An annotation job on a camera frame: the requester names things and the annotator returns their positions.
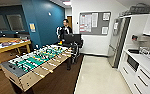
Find yellow wall sign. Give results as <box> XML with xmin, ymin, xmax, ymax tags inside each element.
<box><xmin>28</xmin><ymin>22</ymin><xmax>37</xmax><ymax>33</ymax></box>

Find yellow air hockey table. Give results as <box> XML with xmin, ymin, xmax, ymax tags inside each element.
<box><xmin>0</xmin><ymin>37</ymin><xmax>32</xmax><ymax>70</ymax></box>

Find black built-in microwave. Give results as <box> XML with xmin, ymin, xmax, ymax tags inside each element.
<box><xmin>126</xmin><ymin>54</ymin><xmax>140</xmax><ymax>73</ymax></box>

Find person in black jacket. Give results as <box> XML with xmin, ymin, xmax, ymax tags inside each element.
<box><xmin>58</xmin><ymin>18</ymin><xmax>74</xmax><ymax>43</ymax></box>

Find grey wall notice board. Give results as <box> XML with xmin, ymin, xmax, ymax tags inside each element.
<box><xmin>78</xmin><ymin>11</ymin><xmax>112</xmax><ymax>36</ymax></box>

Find tray of coffee supplies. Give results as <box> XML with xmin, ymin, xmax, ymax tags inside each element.
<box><xmin>139</xmin><ymin>46</ymin><xmax>150</xmax><ymax>66</ymax></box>

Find white drawer unit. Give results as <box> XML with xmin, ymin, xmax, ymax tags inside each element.
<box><xmin>134</xmin><ymin>64</ymin><xmax>150</xmax><ymax>94</ymax></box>

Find ceiling light panel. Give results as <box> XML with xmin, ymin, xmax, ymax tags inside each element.
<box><xmin>62</xmin><ymin>0</ymin><xmax>72</xmax><ymax>6</ymax></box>

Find brown wooden door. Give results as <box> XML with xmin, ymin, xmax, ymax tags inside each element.
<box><xmin>66</xmin><ymin>15</ymin><xmax>73</xmax><ymax>29</ymax></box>

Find green-field foosball table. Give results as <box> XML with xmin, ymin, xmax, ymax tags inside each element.
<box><xmin>0</xmin><ymin>44</ymin><xmax>74</xmax><ymax>93</ymax></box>

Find wide white drawer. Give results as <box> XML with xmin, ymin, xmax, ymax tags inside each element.
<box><xmin>119</xmin><ymin>61</ymin><xmax>139</xmax><ymax>88</ymax></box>

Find black coffee machine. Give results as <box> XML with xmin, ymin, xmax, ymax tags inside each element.
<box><xmin>127</xmin><ymin>33</ymin><xmax>142</xmax><ymax>54</ymax></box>

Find stainless steel refrigerator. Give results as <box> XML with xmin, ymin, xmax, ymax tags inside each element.
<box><xmin>107</xmin><ymin>16</ymin><xmax>132</xmax><ymax>69</ymax></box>

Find wire basket rack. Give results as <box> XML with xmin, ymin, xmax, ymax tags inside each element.
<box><xmin>120</xmin><ymin>3</ymin><xmax>150</xmax><ymax>17</ymax></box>

